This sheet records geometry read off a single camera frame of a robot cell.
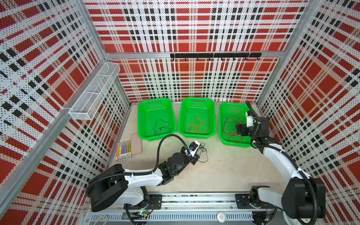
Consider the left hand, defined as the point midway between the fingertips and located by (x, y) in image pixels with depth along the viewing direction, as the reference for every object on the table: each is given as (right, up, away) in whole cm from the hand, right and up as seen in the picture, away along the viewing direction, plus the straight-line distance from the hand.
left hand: (200, 144), depth 77 cm
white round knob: (+10, -35, -9) cm, 37 cm away
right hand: (+28, +11, +8) cm, 32 cm away
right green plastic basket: (+28, +17, +38) cm, 50 cm away
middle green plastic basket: (0, +14, +27) cm, 30 cm away
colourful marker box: (-51, -8, +16) cm, 54 cm away
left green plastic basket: (-33, +13, +31) cm, 47 cm away
